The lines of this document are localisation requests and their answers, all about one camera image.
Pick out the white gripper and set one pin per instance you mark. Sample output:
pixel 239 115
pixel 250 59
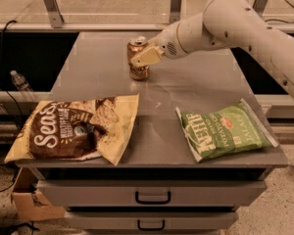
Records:
pixel 167 43

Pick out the upper grey drawer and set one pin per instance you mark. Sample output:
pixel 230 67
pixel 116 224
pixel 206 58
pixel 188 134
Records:
pixel 151 193

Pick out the orange soda can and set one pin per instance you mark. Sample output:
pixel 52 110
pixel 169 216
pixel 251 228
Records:
pixel 134 46

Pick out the left metal railing bracket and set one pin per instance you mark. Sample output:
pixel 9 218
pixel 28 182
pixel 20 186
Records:
pixel 54 14

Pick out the green kettle chip bag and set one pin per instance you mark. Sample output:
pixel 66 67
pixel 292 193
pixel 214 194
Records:
pixel 231 130

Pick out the cardboard box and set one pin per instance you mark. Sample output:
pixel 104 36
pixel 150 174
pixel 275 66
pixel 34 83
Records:
pixel 30 203

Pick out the brown multigrain chip bag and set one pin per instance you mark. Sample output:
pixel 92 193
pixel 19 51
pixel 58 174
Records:
pixel 78 131

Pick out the middle metal railing bracket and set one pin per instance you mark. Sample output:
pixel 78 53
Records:
pixel 175 9

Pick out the lower grey drawer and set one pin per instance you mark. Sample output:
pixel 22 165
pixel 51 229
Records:
pixel 151 221

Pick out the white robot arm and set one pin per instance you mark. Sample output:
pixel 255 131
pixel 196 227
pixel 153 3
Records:
pixel 225 24

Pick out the grey drawer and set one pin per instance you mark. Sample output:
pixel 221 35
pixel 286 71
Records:
pixel 151 193
pixel 151 221

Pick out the clear plastic water bottle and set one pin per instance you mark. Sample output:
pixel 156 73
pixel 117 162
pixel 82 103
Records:
pixel 23 86

